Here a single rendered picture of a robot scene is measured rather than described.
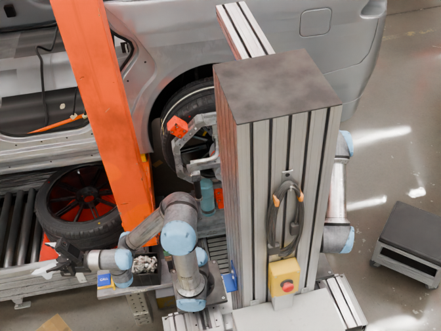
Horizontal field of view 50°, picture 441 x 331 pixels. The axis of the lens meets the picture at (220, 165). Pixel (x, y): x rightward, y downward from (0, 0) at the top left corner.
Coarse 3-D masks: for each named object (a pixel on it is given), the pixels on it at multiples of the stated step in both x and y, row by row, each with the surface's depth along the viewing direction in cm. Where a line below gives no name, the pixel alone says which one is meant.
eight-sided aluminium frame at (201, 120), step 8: (216, 112) 251; (192, 120) 252; (200, 120) 247; (208, 120) 248; (216, 120) 248; (192, 128) 249; (184, 136) 252; (192, 136) 253; (176, 144) 255; (176, 152) 259; (176, 160) 264; (176, 168) 268; (184, 168) 276; (184, 176) 273; (216, 184) 283
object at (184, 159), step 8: (208, 112) 255; (208, 128) 267; (200, 136) 269; (208, 136) 270; (184, 144) 295; (200, 144) 273; (208, 144) 279; (184, 152) 275; (192, 152) 296; (200, 152) 300; (208, 152) 278; (184, 160) 280
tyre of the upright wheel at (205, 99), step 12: (192, 84) 263; (204, 84) 260; (180, 96) 262; (192, 96) 257; (204, 96) 254; (168, 108) 266; (180, 108) 255; (192, 108) 251; (204, 108) 252; (168, 120) 261; (168, 132) 260; (168, 144) 265; (168, 156) 272
